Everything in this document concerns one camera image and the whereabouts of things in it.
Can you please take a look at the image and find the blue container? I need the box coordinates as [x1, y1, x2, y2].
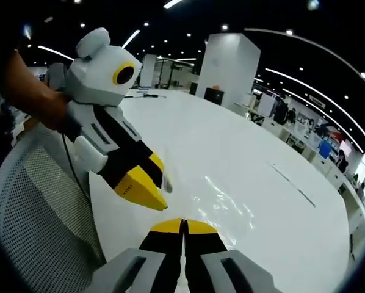
[319, 139, 333, 160]

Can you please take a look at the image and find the white square pillar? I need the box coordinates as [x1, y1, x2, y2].
[195, 32, 261, 108]

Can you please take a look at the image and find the grey mesh chair back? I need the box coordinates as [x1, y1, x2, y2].
[0, 126, 107, 286]

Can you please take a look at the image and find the person's left hand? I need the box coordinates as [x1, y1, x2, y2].
[38, 90, 82, 143]

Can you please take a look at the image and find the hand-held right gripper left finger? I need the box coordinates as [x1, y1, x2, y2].
[86, 217, 184, 293]

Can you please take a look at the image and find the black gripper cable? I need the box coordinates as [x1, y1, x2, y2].
[62, 133, 92, 204]

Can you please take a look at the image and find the black box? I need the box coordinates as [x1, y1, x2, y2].
[204, 86, 225, 107]

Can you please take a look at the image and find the black cable on table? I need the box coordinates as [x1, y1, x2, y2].
[123, 92, 167, 99]

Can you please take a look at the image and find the clear plastic food packaging bag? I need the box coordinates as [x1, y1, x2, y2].
[160, 148, 258, 248]

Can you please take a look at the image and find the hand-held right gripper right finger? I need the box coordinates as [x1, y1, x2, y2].
[183, 219, 283, 293]

